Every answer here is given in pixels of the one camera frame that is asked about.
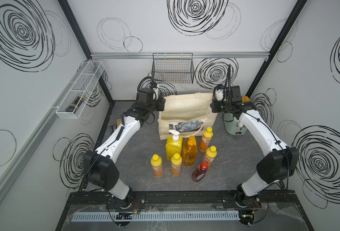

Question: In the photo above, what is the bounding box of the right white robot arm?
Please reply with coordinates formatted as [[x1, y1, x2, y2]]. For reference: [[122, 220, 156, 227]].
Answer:
[[210, 66, 299, 208]]

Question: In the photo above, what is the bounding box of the black wire wall basket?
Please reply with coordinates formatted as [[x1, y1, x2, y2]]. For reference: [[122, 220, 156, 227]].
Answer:
[[151, 53, 195, 84]]

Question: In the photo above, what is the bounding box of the yellow pump soap bottle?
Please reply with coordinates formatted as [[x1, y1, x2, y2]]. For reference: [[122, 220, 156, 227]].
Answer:
[[166, 130, 183, 160]]

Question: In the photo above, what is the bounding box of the red liquid bottle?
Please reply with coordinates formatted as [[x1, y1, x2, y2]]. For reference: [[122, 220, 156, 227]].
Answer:
[[192, 162, 208, 182]]

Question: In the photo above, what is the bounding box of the amber dish soap bottle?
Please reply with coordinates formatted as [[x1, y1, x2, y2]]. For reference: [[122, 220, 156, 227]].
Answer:
[[182, 136, 198, 166]]

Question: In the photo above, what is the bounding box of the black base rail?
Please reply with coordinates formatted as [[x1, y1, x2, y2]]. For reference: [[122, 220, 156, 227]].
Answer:
[[68, 189, 299, 210]]

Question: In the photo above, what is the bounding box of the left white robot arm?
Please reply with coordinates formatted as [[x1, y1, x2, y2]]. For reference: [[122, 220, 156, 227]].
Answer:
[[83, 76, 166, 207]]

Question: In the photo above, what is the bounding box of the orange toast slice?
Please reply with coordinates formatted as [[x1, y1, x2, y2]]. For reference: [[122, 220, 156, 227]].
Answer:
[[243, 96, 250, 102]]

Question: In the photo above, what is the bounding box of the yellow black small device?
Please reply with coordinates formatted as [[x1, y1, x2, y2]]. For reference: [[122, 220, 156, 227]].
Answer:
[[109, 119, 122, 134]]

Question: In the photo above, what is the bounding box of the orange bottle yellow cap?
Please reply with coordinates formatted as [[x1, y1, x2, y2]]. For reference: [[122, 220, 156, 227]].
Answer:
[[202, 146, 217, 168], [151, 155, 164, 178], [171, 153, 182, 176], [199, 127, 213, 152]]

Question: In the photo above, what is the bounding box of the white wire wall shelf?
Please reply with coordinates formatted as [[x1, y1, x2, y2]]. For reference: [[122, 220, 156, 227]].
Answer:
[[56, 60, 104, 119]]

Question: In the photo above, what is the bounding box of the grey slotted cable duct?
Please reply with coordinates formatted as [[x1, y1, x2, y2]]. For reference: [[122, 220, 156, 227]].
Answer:
[[71, 211, 240, 222]]

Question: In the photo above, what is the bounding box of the dark bottle in shelf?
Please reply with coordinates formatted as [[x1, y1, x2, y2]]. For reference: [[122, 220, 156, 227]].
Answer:
[[65, 95, 85, 113]]

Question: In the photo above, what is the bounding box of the cream canvas shopping bag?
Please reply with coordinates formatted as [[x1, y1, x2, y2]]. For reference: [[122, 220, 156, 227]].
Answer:
[[158, 92, 217, 140]]

